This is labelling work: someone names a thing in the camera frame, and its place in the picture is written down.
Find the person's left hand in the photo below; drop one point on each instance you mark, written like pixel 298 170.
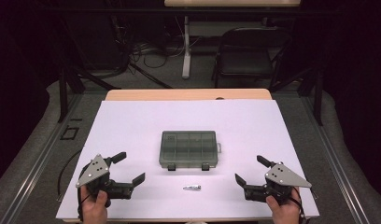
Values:
pixel 93 210

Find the aluminium floor rail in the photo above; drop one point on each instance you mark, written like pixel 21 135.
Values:
pixel 331 161
pixel 39 161

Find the light wooden desk top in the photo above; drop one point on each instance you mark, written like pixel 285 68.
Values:
pixel 232 2

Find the small silver screw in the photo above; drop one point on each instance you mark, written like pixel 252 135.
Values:
pixel 191 187

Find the grey plastic compartment box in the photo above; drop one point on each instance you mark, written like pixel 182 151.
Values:
pixel 188 149

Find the black metal stand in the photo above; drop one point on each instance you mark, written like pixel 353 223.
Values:
pixel 63 93
pixel 317 96

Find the person's right hand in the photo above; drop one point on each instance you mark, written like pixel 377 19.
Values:
pixel 285 213

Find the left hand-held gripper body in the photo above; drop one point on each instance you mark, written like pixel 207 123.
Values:
pixel 93 171

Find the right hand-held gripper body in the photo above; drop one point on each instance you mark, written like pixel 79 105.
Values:
pixel 282 177

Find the wooden table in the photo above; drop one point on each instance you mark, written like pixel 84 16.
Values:
pixel 179 94

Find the black folding chair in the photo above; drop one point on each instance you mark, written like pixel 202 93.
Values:
pixel 244 62

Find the white board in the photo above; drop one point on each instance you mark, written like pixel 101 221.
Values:
pixel 210 115

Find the white desk leg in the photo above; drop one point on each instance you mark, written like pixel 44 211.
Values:
pixel 186 56

